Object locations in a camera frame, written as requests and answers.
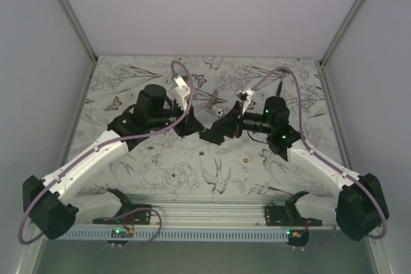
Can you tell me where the black fuse box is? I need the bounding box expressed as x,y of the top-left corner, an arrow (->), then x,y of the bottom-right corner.
198,129 -> 213,142

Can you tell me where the left controller board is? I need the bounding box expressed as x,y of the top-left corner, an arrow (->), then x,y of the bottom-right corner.
107,228 -> 134,247

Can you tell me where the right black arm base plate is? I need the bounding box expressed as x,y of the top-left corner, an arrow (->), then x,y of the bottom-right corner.
263,203 -> 322,227

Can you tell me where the aluminium mounting rail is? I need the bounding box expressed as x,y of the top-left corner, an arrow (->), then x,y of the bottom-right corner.
30,194 -> 383,229

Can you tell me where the silver clip with blue knob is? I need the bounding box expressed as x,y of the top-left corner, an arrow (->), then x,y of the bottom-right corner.
206,90 -> 225,117

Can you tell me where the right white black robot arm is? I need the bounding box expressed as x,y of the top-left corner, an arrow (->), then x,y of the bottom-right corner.
211,96 -> 389,241

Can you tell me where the right controller board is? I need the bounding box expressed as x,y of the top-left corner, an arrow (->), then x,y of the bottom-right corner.
286,230 -> 310,247

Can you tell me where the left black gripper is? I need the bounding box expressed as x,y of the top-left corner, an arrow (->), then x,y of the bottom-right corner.
149,99 -> 204,139

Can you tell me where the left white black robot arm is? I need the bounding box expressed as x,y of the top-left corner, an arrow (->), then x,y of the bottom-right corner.
22,83 -> 195,240

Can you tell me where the floral printed table mat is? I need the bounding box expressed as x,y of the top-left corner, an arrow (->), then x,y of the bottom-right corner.
70,55 -> 340,195

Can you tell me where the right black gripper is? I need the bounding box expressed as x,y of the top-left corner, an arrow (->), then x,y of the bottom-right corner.
210,100 -> 274,139

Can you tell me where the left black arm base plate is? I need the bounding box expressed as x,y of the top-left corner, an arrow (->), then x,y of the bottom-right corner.
92,205 -> 152,225

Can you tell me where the controller board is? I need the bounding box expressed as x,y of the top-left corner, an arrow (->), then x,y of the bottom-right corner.
286,230 -> 310,247
107,228 -> 134,247

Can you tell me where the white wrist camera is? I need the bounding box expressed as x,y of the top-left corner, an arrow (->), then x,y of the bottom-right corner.
173,75 -> 191,111
236,87 -> 254,115

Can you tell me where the slotted grey cable duct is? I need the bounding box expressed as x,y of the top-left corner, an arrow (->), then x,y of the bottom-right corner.
60,227 -> 288,243

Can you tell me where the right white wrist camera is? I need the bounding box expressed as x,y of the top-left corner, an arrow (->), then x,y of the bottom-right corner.
236,87 -> 254,115

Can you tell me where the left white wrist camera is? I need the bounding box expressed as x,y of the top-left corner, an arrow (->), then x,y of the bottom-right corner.
173,75 -> 191,111

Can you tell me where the small black hammer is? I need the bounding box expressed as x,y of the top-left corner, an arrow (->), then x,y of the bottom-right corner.
275,71 -> 286,96

